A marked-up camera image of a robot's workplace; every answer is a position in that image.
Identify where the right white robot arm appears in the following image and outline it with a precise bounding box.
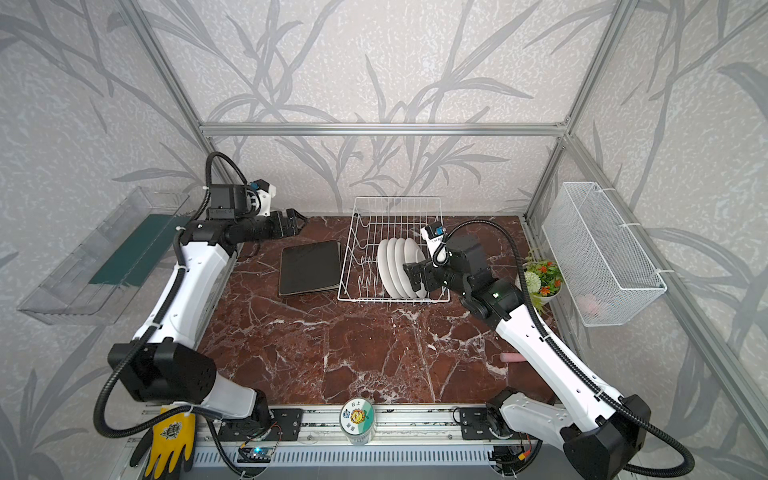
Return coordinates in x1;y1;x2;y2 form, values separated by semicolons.
404;226;651;479

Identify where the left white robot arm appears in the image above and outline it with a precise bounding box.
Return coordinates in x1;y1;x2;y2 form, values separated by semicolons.
94;180;307;424

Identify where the white round plate rightmost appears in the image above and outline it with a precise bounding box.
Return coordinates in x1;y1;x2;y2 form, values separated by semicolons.
404;238;427;299

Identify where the white round plate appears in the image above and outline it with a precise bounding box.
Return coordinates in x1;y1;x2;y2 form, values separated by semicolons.
387;238;410;299
377;239;400;299
404;238;427;299
394;238;417;299

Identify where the white round plate leftmost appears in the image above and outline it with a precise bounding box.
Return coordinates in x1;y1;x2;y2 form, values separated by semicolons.
377;239;400;299

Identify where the white ribbed flower pot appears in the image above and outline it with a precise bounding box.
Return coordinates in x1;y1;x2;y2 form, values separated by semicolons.
523;250;565;313

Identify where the purple pink spoon toy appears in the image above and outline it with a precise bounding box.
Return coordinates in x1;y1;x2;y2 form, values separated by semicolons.
499;352;526;363

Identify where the pink item in basket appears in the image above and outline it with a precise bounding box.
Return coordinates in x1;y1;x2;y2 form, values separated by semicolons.
576;293;606;318

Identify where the green mat in shelf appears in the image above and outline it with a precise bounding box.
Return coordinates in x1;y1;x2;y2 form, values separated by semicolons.
89;214;188;287

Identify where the round green labelled can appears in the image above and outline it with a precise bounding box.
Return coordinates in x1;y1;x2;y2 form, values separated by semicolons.
339;398;376;445

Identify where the green circuit board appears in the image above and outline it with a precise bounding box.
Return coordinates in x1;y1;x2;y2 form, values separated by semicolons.
237;445;275;464

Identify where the yellow black work glove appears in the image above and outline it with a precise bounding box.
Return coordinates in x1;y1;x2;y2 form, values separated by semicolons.
129;408;197;479

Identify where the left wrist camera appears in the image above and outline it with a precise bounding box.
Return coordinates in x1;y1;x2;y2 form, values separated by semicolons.
249;179;276;217

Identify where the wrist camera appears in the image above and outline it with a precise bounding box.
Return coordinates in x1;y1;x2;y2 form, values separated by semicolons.
420;221;447;265
249;179;276;217

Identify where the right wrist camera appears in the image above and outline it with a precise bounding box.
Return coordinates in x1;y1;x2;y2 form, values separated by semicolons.
420;221;447;265

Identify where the white wire dish rack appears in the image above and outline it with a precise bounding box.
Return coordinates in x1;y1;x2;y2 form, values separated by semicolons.
337;196;450;303

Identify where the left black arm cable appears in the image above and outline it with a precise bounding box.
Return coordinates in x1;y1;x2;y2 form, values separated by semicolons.
92;151;250;478

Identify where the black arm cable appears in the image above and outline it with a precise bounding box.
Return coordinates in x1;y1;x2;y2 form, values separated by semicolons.
434;219;696;479
92;151;250;478

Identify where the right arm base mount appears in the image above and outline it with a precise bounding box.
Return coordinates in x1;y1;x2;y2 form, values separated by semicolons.
452;406;512;441

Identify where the white mesh wall basket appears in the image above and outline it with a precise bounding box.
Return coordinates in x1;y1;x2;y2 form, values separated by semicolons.
542;182;667;327

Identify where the clear plastic wall shelf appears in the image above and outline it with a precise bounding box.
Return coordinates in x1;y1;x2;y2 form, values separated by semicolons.
17;187;193;326

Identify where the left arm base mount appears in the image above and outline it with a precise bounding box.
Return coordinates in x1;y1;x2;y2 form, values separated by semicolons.
218;408;304;442

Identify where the aluminium frame rail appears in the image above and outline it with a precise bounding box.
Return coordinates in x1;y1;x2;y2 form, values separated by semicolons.
118;1;767;448

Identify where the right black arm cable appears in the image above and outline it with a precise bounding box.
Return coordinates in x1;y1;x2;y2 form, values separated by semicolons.
434;219;696;479

